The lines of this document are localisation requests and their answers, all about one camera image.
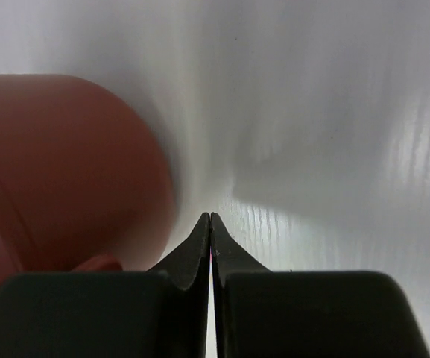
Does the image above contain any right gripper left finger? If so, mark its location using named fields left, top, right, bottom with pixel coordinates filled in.
left=0, top=214, right=210, bottom=357

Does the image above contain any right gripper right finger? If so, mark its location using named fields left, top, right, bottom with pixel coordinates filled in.
left=210, top=213, right=430, bottom=357

